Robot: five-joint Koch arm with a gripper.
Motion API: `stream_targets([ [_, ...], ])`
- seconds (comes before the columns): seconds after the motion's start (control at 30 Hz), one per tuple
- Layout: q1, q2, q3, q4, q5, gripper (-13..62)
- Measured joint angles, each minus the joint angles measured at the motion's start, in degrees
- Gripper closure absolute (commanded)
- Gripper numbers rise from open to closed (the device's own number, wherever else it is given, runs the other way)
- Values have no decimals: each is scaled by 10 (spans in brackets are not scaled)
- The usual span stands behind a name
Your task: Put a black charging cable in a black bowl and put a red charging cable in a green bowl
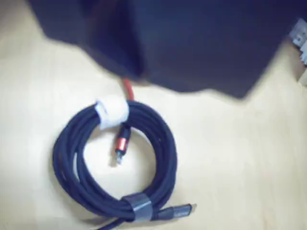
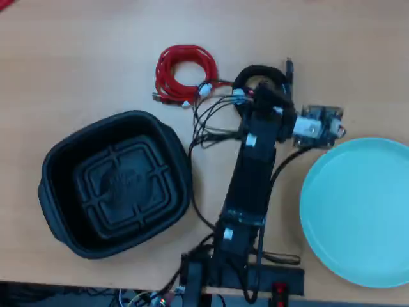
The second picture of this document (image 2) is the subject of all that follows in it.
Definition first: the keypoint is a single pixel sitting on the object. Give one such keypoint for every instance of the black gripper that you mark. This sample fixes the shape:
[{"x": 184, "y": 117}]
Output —
[{"x": 286, "y": 124}]

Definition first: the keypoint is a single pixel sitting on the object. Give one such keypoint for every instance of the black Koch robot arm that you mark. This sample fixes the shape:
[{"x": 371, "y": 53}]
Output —
[{"x": 252, "y": 179}]

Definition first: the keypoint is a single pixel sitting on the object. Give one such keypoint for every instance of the black rectangular plastic bowl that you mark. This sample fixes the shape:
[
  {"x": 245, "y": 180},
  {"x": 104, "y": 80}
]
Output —
[{"x": 80, "y": 153}]

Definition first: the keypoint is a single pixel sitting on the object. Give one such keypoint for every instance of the light blue plate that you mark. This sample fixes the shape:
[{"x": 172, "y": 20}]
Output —
[{"x": 358, "y": 211}]

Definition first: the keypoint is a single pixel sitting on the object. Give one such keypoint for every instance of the black table clamp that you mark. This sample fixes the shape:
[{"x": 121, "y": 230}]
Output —
[{"x": 194, "y": 281}]

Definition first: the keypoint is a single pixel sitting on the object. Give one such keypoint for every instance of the red object at table edge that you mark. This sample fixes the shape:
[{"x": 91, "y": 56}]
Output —
[{"x": 4, "y": 4}]

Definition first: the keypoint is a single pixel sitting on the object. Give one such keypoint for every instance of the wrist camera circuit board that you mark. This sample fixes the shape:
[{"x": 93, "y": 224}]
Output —
[{"x": 322, "y": 128}]

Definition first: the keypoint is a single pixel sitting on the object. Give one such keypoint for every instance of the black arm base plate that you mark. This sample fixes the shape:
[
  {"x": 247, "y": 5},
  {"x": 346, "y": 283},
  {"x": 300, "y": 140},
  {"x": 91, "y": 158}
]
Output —
[{"x": 281, "y": 278}]

